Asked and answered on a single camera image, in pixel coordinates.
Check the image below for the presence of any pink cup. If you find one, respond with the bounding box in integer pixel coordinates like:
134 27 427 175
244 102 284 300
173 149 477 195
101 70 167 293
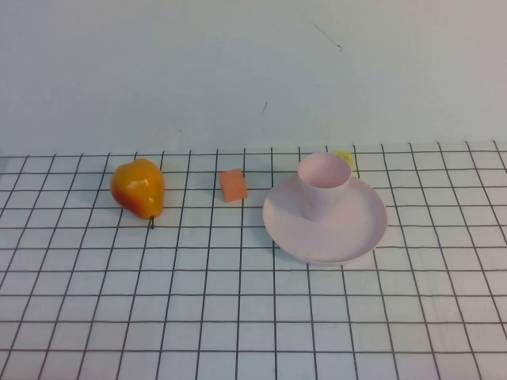
297 153 353 220

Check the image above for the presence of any pink round plate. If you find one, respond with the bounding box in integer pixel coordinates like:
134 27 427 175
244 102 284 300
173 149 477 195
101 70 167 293
261 173 389 266

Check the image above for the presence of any orange foam cube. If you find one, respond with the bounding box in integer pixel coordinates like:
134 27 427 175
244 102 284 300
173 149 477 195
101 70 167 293
219 168 249 204

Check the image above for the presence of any yellow foam block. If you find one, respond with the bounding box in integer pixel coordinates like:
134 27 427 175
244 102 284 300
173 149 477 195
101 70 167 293
332 149 355 168

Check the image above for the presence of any orange yellow pear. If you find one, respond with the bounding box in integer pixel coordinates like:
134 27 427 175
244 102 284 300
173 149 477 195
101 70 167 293
109 158 166 231

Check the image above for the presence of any white grid tablecloth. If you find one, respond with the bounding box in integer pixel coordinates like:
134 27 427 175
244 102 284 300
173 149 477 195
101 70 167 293
0 140 507 380

